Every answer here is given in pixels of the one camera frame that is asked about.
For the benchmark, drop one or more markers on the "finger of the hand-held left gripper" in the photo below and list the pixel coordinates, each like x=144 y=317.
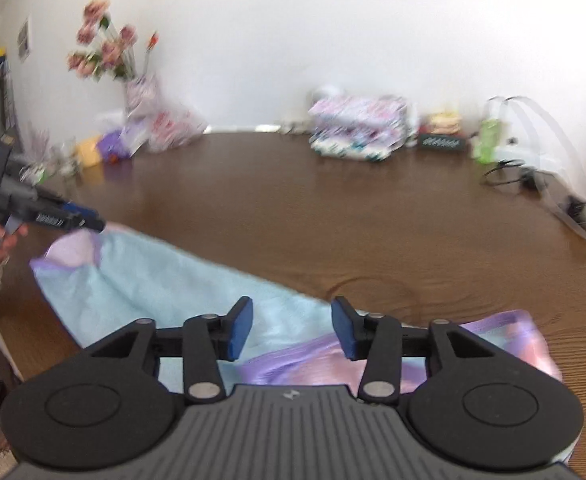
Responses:
x=85 y=220

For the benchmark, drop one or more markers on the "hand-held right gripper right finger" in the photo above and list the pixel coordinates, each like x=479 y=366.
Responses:
x=344 y=332

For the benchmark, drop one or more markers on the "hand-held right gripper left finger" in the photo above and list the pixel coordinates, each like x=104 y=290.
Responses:
x=240 y=332

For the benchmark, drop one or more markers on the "pink blue purple-trimmed garment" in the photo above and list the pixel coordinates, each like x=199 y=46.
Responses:
x=138 y=290

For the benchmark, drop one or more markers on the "silver artificial plant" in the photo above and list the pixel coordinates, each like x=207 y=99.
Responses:
x=37 y=152

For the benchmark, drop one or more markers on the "yellow block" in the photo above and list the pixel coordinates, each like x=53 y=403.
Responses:
x=89 y=152

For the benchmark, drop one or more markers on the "purple packet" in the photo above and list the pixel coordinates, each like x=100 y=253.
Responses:
x=120 y=142

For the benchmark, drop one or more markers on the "clear plastic bag red print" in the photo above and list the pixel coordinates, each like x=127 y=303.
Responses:
x=175 y=130

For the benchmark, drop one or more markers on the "pink artificial flowers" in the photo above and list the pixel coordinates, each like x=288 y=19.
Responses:
x=104 y=45

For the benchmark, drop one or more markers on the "folded white teal-print cloth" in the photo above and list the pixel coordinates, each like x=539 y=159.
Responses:
x=353 y=150

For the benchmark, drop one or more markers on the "clear glass ornament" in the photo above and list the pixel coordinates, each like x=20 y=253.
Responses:
x=283 y=126

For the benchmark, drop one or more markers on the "dark patterned box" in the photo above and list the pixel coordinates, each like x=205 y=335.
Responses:
x=442 y=141

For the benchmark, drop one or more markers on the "yellowish packets stack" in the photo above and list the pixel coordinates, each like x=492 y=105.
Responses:
x=443 y=121

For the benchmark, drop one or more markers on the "light green packet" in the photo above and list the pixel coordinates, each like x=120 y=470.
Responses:
x=488 y=140

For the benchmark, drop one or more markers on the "clear plastic hangers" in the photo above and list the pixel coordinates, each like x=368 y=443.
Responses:
x=548 y=125

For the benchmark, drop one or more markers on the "wall notice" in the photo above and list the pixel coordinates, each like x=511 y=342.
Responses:
x=23 y=40

